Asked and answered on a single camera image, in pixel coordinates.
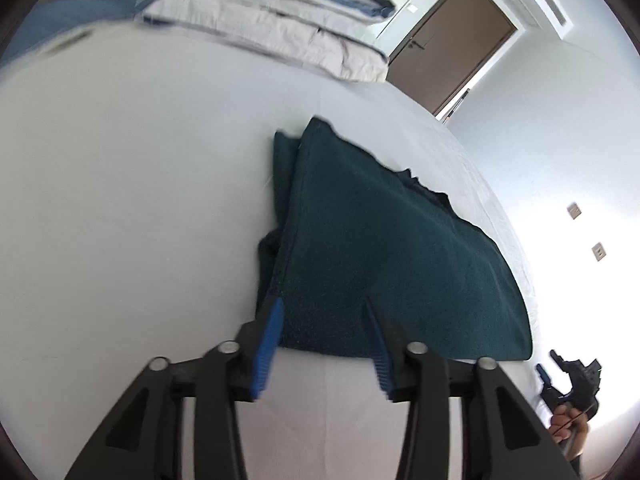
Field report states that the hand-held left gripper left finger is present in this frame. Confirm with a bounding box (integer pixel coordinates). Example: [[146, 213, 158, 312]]
[[62, 297, 286, 480]]

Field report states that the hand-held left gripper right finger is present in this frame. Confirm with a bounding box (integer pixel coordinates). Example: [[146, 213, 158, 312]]
[[364, 297, 583, 480]]

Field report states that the dark green sweater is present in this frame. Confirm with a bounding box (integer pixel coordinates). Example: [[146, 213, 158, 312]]
[[256, 116, 533, 363]]

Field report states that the person's right hand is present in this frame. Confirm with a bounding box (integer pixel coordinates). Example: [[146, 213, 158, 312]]
[[549, 404, 592, 458]]

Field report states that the dark narrow object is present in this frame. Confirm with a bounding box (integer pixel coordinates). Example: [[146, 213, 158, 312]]
[[444, 89, 472, 122]]

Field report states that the brown room door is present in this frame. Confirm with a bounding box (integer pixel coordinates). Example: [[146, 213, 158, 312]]
[[387, 0, 518, 117]]

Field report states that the folded light grey duvet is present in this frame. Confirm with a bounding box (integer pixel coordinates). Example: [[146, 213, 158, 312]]
[[135, 0, 391, 83]]

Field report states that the large blue pillow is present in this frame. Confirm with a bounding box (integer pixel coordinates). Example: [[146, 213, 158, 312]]
[[7, 0, 146, 61]]

